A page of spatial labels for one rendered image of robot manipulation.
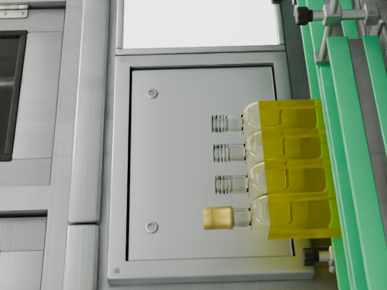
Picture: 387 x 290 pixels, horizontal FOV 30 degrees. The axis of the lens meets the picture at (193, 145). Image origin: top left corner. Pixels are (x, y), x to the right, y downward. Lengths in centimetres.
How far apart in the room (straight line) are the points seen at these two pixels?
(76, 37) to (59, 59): 6
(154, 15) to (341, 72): 53
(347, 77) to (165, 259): 42
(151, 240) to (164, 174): 13
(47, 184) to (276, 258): 44
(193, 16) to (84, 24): 22
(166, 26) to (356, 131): 58
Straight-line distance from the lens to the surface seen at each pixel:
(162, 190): 127
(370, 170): 101
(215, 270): 119
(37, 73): 150
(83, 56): 146
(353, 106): 106
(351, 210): 106
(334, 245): 113
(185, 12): 151
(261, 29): 148
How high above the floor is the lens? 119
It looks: 1 degrees down
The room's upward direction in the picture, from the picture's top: 92 degrees counter-clockwise
